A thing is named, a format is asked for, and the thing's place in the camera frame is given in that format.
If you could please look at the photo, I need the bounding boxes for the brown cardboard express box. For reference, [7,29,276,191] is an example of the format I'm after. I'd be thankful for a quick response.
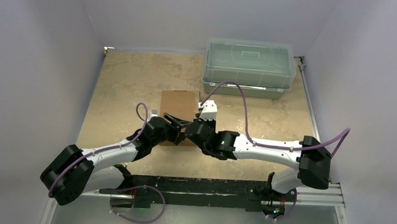
[158,89,202,148]

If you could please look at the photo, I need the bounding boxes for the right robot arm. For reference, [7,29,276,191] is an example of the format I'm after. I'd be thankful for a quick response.
[184,119,332,200]

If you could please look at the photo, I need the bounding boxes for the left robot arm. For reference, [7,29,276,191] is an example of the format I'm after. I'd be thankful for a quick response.
[40,114,190,205]

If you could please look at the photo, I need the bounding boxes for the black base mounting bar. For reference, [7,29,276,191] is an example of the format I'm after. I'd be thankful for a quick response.
[100,175,296,216]

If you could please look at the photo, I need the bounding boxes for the clear plastic storage bin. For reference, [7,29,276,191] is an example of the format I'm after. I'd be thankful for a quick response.
[202,38,296,99]

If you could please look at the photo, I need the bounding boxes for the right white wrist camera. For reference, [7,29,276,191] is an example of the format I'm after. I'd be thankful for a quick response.
[195,100,217,121]

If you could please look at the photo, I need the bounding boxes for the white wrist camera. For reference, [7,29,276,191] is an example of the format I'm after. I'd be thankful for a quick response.
[151,109,158,118]
[195,100,217,121]

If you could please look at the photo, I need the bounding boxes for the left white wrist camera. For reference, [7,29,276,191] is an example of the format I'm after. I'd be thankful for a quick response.
[151,109,158,118]

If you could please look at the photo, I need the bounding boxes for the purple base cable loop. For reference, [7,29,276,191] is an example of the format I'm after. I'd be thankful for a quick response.
[108,184,166,224]

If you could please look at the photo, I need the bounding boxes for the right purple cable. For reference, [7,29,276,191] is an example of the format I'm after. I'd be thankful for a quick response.
[198,80,353,159]

